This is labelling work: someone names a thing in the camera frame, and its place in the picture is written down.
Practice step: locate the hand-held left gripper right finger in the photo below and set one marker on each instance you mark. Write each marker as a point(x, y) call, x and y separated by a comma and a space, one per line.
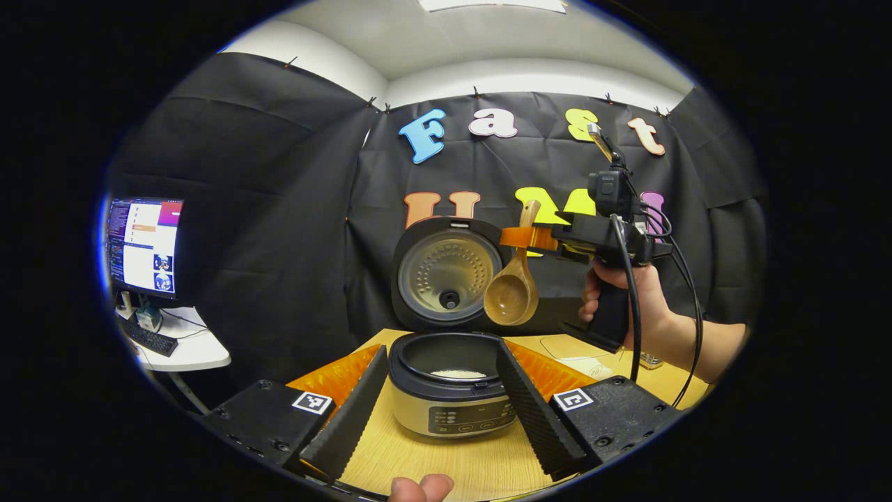
point(536, 418)

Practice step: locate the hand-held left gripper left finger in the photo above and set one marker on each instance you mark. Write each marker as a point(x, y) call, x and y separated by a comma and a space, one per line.
point(352, 418)

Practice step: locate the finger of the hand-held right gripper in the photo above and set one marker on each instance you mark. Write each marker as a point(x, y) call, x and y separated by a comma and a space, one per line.
point(526, 238)

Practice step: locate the wooden spoon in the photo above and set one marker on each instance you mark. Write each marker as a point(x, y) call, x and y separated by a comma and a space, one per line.
point(512, 296)

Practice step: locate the black silver rice cooker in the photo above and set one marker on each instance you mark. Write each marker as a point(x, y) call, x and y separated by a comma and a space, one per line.
point(446, 411)

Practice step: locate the white side table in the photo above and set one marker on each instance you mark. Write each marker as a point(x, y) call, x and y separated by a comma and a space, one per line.
point(198, 352)

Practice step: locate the black keyboard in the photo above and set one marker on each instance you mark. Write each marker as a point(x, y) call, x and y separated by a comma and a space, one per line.
point(152, 339)

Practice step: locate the black backdrop cloth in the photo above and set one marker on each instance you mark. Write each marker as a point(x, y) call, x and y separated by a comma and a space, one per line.
point(279, 209)

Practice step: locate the small teal desk device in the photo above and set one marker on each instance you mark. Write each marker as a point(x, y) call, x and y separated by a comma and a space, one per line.
point(148, 318)

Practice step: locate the ceiling light panel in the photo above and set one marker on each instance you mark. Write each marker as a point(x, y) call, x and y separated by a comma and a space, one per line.
point(491, 4)

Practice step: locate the computer monitor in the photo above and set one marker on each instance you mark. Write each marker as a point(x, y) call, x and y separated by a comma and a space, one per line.
point(146, 244)

